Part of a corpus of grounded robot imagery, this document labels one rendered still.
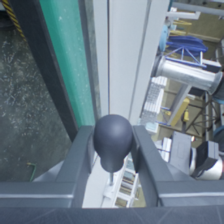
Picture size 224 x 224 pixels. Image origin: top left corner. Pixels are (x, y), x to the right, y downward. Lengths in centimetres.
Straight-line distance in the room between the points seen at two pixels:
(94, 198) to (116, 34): 27
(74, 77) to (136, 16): 9
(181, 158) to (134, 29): 34
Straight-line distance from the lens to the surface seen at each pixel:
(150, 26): 20
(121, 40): 21
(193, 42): 488
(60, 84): 18
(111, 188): 32
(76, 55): 16
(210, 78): 85
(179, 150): 46
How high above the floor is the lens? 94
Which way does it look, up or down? 11 degrees down
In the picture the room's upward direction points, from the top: 106 degrees clockwise
